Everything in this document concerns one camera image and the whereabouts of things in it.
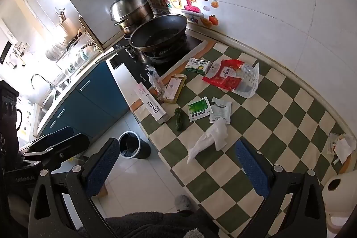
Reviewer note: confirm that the stainless steel steamer pot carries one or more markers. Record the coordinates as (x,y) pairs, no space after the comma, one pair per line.
(131,8)

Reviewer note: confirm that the black gas stove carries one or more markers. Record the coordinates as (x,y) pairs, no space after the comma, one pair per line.
(131,65)

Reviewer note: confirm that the white tissue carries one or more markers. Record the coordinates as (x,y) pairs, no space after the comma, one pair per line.
(212,136)

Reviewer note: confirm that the white torn sachet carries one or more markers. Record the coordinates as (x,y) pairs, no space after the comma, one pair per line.
(221,111)

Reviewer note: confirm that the round trash bin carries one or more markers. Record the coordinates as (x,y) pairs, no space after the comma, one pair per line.
(143,150)

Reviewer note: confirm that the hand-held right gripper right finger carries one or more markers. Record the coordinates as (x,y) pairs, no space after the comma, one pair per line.
(251,168)

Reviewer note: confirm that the yellow cardboard box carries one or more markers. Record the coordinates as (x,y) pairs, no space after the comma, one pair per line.
(173,88)

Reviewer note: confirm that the green checkered tablecloth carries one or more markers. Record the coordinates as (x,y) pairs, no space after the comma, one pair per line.
(279,121)

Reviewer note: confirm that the small dark green cucumber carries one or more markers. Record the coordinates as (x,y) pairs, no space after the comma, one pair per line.
(178,119)

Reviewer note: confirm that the steel faucet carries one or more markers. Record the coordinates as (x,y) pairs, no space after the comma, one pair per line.
(41,79)

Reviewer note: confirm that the person's dark fleece garment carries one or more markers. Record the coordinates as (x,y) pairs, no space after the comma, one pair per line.
(156,225)

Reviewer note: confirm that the red plastic bag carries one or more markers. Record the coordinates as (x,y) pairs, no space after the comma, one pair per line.
(226,76)

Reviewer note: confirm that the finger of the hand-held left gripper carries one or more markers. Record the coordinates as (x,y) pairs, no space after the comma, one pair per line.
(67,147)
(53,137)

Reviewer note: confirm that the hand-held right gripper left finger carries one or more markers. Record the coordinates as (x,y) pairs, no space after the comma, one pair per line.
(101,168)

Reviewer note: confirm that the green medicine sachet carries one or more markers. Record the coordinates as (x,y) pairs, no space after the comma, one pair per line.
(198,108)

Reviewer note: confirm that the black wok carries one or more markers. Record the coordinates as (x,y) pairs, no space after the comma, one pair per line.
(157,33)

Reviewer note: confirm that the steel sink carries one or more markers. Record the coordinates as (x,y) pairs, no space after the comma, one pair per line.
(48,104)

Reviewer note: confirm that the green and white medicine box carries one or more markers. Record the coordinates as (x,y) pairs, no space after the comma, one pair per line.
(198,66)

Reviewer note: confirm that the person's grey slipper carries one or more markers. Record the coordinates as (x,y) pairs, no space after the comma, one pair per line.
(182,202)

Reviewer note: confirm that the dish rack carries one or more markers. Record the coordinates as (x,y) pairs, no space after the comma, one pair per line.
(75,54)

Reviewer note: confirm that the utensil holder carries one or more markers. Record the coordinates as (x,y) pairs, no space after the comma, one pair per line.
(63,19)

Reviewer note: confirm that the torn paper scraps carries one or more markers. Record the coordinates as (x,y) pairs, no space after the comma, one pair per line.
(341,147)

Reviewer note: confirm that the clear plastic wrapper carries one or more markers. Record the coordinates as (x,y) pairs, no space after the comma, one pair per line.
(154,81)

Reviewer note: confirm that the cream plastic container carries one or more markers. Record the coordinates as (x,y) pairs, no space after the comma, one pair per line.
(339,199)

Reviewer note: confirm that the colourful wall stickers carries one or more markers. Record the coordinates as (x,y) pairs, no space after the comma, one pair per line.
(178,1)

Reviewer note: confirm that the blue kitchen cabinet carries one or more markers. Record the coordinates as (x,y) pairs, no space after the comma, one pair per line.
(92,95)

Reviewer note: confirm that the oil bottle with yellow cap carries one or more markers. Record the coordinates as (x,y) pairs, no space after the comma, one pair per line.
(73,159)

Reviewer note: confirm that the long white carton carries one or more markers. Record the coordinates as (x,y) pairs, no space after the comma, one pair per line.
(150,105)

